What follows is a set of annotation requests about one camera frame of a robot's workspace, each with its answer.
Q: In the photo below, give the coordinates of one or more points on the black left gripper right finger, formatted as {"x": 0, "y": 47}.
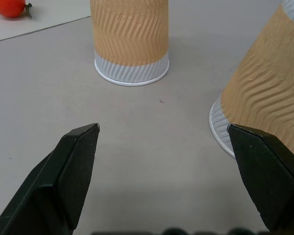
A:
{"x": 267, "y": 176}

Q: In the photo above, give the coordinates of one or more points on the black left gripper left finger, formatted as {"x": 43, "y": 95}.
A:
{"x": 58, "y": 181}

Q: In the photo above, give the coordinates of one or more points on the brown ripple paper cup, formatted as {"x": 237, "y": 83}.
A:
{"x": 267, "y": 80}
{"x": 130, "y": 39}

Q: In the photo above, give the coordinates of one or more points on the red tomato with stem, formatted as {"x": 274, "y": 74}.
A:
{"x": 8, "y": 7}

